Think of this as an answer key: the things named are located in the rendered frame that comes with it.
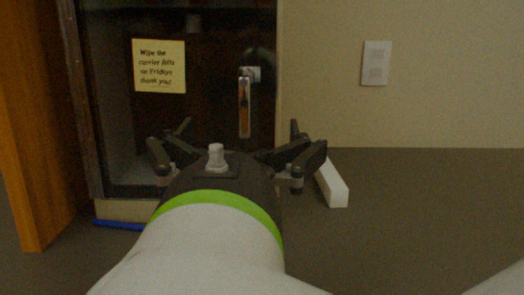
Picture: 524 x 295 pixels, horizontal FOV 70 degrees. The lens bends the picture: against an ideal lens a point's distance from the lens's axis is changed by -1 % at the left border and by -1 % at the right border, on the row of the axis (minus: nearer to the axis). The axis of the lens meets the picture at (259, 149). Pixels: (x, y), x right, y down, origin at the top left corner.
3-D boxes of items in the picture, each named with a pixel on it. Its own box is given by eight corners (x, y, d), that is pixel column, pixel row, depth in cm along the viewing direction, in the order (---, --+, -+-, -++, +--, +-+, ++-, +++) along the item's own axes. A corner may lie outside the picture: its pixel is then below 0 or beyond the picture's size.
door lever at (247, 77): (255, 129, 59) (238, 129, 59) (255, 67, 55) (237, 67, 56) (253, 140, 54) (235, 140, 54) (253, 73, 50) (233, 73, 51)
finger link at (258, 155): (232, 156, 35) (243, 160, 34) (304, 129, 43) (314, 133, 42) (233, 193, 37) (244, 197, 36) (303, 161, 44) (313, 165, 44)
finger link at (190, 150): (228, 193, 37) (216, 197, 36) (173, 160, 45) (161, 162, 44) (227, 156, 35) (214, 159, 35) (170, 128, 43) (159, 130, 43)
